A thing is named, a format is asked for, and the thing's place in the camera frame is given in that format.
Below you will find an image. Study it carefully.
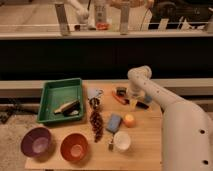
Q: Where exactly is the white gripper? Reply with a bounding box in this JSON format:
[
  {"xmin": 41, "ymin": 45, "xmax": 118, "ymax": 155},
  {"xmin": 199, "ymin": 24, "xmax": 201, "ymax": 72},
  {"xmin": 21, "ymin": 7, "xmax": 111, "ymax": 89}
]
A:
[{"xmin": 128, "ymin": 84, "xmax": 141, "ymax": 110}]

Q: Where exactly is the black handled brush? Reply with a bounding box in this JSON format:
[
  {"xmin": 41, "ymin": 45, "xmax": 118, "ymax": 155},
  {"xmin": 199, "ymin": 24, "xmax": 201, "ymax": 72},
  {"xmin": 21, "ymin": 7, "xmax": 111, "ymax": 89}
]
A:
[{"xmin": 115, "ymin": 87, "xmax": 148, "ymax": 109}]

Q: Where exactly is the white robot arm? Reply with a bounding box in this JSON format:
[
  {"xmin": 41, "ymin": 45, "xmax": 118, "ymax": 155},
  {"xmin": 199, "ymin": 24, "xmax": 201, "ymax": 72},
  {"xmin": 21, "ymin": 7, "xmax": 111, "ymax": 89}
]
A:
[{"xmin": 127, "ymin": 66, "xmax": 213, "ymax": 171}]

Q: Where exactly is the white plastic cup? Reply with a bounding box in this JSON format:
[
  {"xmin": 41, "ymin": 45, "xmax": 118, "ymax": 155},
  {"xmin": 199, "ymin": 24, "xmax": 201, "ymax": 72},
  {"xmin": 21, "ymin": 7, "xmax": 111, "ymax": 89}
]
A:
[{"xmin": 113, "ymin": 131, "xmax": 131, "ymax": 152}]

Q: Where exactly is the orange carrot toy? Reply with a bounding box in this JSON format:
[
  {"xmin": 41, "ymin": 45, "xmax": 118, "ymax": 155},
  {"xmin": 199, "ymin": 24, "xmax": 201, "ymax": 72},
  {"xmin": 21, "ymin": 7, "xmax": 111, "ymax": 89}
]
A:
[{"xmin": 112, "ymin": 92, "xmax": 126, "ymax": 105}]

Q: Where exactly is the blue cloth piece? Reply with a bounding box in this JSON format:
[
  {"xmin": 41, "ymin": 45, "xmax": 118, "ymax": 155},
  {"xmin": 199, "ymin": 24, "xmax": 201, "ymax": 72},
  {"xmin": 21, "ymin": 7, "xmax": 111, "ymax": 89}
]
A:
[{"xmin": 144, "ymin": 94, "xmax": 152, "ymax": 103}]

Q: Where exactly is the orange ball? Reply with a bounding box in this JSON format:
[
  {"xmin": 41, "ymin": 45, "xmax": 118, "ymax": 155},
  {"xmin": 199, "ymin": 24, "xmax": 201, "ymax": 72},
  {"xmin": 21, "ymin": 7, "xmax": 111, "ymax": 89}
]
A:
[{"xmin": 123, "ymin": 114, "xmax": 136, "ymax": 128}]

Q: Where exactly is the blue sponge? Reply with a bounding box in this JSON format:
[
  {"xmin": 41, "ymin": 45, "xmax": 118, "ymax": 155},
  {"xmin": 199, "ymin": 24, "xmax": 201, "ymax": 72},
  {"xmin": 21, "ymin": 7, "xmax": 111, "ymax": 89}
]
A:
[{"xmin": 106, "ymin": 114, "xmax": 122, "ymax": 133}]

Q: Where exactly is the brown pine cone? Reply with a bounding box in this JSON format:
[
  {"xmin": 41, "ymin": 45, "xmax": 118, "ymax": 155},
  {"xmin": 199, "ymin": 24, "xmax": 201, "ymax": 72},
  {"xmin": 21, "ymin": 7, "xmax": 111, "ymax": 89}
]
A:
[{"xmin": 90, "ymin": 110, "xmax": 103, "ymax": 142}]

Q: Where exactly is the small metal clip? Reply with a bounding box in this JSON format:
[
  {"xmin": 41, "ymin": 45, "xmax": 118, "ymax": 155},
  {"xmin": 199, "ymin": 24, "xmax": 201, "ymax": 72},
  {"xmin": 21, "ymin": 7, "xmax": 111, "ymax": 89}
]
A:
[{"xmin": 108, "ymin": 138, "xmax": 114, "ymax": 151}]

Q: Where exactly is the eggplant toy in tray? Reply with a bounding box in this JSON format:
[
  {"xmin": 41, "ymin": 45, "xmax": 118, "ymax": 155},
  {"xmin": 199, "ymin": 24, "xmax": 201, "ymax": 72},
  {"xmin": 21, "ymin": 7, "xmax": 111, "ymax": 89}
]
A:
[{"xmin": 54, "ymin": 100, "xmax": 80, "ymax": 116}]

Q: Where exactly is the orange bowl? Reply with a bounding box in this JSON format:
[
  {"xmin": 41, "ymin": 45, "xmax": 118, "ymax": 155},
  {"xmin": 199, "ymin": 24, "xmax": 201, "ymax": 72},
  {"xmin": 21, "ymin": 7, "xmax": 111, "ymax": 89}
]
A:
[{"xmin": 60, "ymin": 133, "xmax": 88, "ymax": 163}]

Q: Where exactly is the green plastic tray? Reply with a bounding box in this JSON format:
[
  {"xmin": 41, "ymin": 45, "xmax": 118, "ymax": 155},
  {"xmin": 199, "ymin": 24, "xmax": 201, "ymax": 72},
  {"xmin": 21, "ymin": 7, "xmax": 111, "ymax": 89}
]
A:
[{"xmin": 37, "ymin": 78, "xmax": 84, "ymax": 124}]

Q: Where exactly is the purple bowl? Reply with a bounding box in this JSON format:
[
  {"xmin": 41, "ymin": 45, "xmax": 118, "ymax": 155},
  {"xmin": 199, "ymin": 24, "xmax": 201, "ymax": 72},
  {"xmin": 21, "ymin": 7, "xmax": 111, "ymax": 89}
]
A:
[{"xmin": 20, "ymin": 127, "xmax": 52, "ymax": 158}]

